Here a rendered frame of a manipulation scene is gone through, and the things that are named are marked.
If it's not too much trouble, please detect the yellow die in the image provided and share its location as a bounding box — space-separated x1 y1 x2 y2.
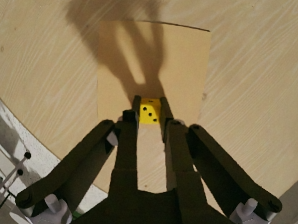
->
139 98 161 124

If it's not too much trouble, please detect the tan flat mat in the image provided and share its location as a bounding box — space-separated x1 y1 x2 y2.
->
97 21 212 127

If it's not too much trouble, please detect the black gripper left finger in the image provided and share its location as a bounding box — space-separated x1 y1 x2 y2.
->
15 95 141 224

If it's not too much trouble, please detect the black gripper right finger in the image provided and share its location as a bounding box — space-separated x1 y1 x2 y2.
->
159 97 283 224

